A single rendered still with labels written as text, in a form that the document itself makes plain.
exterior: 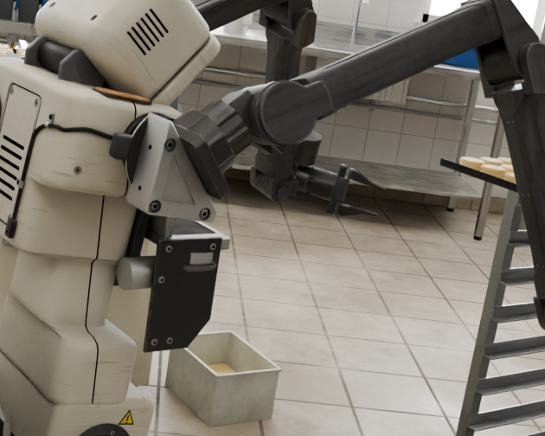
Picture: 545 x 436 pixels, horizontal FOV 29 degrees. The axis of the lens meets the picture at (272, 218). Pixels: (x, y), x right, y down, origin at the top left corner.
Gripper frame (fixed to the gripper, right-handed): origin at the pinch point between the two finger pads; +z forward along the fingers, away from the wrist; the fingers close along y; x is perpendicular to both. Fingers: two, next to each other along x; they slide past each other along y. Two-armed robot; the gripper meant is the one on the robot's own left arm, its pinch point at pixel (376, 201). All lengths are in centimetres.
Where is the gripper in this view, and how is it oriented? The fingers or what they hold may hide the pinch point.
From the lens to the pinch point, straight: 213.7
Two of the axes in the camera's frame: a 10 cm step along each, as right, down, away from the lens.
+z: 9.5, 3.0, -0.9
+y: -2.9, 9.5, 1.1
